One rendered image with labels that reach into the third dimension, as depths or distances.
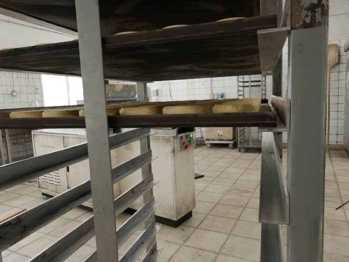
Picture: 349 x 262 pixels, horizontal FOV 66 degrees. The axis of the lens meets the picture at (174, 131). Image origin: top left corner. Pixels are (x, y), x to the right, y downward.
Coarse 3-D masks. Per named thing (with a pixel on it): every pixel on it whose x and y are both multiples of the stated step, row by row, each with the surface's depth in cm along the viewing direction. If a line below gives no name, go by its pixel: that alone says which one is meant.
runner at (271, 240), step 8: (264, 224) 44; (272, 224) 44; (264, 232) 42; (272, 232) 42; (280, 232) 36; (264, 240) 40; (272, 240) 39; (280, 240) 34; (264, 248) 37; (272, 248) 37; (280, 248) 34; (264, 256) 36; (272, 256) 36; (280, 256) 34
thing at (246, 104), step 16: (16, 112) 39; (32, 112) 40; (48, 112) 37; (64, 112) 38; (80, 112) 36; (112, 112) 37; (128, 112) 33; (144, 112) 33; (160, 112) 39; (176, 112) 31; (192, 112) 31; (208, 112) 37; (224, 112) 30
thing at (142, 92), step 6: (138, 84) 95; (144, 84) 95; (138, 90) 95; (144, 90) 95; (138, 96) 96; (144, 96) 95; (144, 138) 97; (144, 144) 97; (144, 150) 98; (150, 162) 100; (144, 168) 99; (150, 168) 100; (144, 174) 99; (150, 192) 100; (144, 198) 100; (150, 198) 100; (150, 216) 100; (144, 222) 102; (150, 222) 101; (150, 246) 102
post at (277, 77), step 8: (280, 0) 78; (280, 8) 78; (280, 16) 78; (280, 56) 80; (280, 64) 80; (280, 72) 80; (272, 80) 81; (280, 80) 80; (272, 88) 82; (280, 88) 81; (280, 96) 81; (280, 136) 83; (280, 144) 83; (280, 152) 83
